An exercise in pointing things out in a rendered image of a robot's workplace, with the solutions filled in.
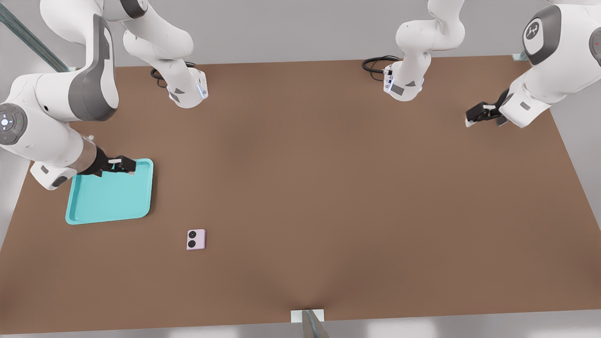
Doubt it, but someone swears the pale blue-green tray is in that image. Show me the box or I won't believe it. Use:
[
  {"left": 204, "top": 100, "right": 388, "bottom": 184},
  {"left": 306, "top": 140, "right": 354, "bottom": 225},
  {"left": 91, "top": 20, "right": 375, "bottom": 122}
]
[{"left": 65, "top": 158, "right": 154, "bottom": 225}]

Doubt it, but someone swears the small pale lilac phone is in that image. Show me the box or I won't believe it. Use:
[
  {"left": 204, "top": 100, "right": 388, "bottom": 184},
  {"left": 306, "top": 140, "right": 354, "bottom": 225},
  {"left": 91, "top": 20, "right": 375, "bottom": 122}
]
[{"left": 186, "top": 229, "right": 207, "bottom": 251}]

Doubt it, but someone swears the black cable loop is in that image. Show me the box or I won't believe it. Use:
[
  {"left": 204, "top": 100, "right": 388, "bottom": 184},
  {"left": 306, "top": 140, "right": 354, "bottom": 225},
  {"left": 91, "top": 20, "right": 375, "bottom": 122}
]
[
  {"left": 362, "top": 55, "right": 401, "bottom": 82},
  {"left": 150, "top": 61, "right": 197, "bottom": 89}
]

